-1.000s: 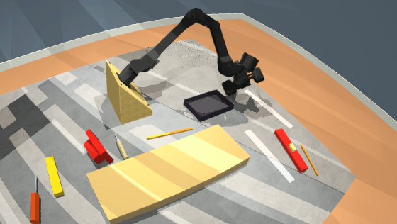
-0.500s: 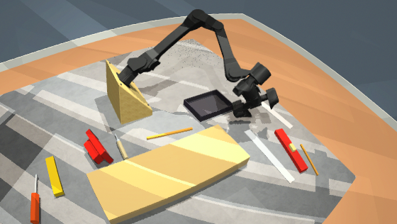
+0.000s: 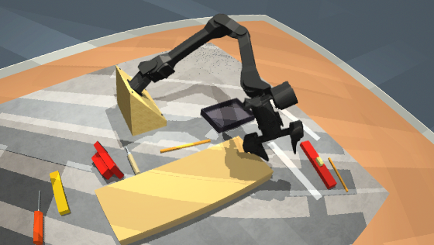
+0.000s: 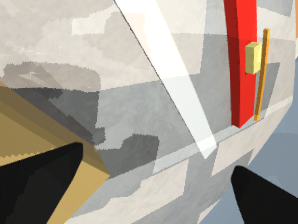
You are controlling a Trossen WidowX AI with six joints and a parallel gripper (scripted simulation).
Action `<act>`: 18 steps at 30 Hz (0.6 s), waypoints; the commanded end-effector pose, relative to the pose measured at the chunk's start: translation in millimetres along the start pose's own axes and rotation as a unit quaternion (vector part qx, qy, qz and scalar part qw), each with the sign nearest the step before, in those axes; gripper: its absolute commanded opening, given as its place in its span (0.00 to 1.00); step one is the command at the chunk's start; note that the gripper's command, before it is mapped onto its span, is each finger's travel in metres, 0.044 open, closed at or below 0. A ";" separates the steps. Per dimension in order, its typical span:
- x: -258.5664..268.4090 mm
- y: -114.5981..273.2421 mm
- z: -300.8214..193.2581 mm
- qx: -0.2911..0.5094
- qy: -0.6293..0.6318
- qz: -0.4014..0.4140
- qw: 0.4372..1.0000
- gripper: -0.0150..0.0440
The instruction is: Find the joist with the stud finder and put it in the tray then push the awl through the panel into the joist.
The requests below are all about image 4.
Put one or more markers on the red spirit level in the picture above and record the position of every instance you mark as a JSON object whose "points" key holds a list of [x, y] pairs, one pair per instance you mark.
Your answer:
{"points": [[244, 57]]}

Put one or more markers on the thin orange rod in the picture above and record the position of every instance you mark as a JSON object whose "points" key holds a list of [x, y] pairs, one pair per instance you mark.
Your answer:
{"points": [[265, 50]]}

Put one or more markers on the off-white flat bar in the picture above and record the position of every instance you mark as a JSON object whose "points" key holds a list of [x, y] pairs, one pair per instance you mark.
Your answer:
{"points": [[147, 25]]}

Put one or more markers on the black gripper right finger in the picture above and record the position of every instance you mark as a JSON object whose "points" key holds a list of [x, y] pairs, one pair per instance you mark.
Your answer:
{"points": [[261, 202]]}

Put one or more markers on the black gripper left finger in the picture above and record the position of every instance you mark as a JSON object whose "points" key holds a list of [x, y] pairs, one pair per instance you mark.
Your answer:
{"points": [[31, 189]]}

